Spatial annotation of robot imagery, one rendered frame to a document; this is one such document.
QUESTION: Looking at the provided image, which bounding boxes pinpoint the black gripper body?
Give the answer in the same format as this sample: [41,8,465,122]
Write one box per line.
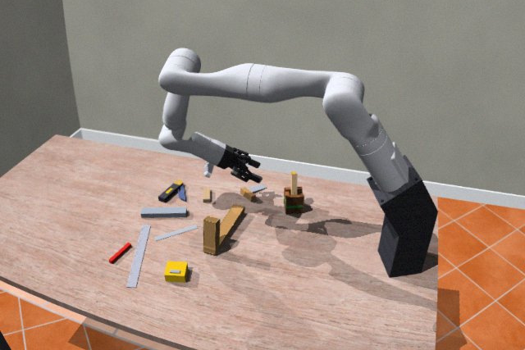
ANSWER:
[217,145,246,170]

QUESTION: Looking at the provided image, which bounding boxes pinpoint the grey rectangular bar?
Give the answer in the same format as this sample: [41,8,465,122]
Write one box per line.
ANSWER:
[140,207,187,218]

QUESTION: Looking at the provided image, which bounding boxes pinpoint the small tan wooden block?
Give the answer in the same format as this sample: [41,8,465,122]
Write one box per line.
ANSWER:
[203,188,210,202]

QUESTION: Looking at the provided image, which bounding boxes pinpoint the yellow box with grey clip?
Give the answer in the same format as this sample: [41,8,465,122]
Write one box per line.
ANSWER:
[164,261,188,283]

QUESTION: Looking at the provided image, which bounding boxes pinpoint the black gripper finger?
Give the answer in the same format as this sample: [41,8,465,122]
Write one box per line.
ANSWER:
[231,158,263,183]
[234,148,261,168]

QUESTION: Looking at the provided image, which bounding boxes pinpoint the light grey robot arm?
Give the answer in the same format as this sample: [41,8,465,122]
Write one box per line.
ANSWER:
[158,48,409,193]

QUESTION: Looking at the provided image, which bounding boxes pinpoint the grey flat bar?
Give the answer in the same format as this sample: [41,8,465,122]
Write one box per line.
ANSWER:
[126,225,151,288]
[154,225,198,241]

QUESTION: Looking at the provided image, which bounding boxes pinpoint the red rectangular bar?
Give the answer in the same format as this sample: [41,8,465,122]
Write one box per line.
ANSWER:
[109,243,131,264]

